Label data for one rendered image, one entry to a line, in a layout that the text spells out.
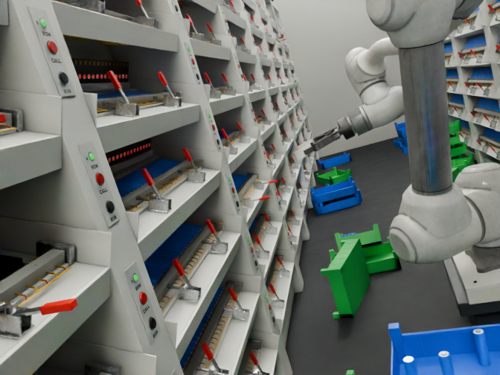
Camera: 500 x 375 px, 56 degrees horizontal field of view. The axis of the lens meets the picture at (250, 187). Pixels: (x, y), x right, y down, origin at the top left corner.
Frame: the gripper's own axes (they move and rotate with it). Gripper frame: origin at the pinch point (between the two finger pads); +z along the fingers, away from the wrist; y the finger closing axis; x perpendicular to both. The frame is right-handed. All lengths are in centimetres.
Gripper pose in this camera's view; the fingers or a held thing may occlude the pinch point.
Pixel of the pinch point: (298, 152)
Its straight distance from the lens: 169.8
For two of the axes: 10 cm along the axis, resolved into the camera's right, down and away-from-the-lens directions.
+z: -8.6, 4.4, 2.5
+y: 1.6, -2.3, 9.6
